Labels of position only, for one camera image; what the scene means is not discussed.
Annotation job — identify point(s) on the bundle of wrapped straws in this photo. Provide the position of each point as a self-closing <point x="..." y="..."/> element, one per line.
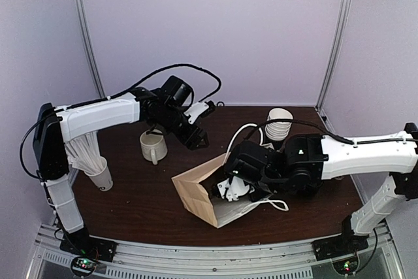
<point x="83" y="153"/>

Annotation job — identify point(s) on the aluminium front rail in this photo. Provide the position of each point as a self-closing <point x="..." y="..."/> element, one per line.
<point x="294" y="259"/>

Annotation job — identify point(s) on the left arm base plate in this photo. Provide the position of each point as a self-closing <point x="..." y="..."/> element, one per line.
<point x="90" y="247"/>

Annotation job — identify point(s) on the left aluminium corner post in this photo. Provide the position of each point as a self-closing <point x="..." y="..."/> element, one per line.
<point x="88" y="48"/>

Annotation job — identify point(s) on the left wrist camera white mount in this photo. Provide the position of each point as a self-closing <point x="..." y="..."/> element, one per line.
<point x="199" y="110"/>

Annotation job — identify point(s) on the brown paper takeout bag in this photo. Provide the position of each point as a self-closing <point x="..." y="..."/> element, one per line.
<point x="194" y="189"/>

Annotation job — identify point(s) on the stack of paper cups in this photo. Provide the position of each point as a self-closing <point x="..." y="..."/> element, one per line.
<point x="276" y="132"/>

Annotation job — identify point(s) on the clear glass pitcher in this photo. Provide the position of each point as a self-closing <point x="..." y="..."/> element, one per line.
<point x="153" y="146"/>

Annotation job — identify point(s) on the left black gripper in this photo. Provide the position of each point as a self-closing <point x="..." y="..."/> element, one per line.
<point x="192" y="143"/>

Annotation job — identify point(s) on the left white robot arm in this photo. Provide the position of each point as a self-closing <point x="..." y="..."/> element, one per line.
<point x="66" y="137"/>

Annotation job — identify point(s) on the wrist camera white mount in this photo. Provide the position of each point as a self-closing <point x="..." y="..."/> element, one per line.
<point x="199" y="110"/>
<point x="232" y="189"/>

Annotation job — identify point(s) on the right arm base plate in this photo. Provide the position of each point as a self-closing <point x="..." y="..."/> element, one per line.
<point x="337" y="246"/>

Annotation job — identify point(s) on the white cup holding straws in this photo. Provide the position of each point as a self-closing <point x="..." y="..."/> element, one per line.
<point x="101" y="177"/>

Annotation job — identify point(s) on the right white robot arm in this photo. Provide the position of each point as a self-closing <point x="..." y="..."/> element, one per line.
<point x="308" y="160"/>

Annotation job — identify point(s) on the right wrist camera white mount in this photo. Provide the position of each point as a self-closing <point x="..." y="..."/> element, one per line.
<point x="232" y="189"/>

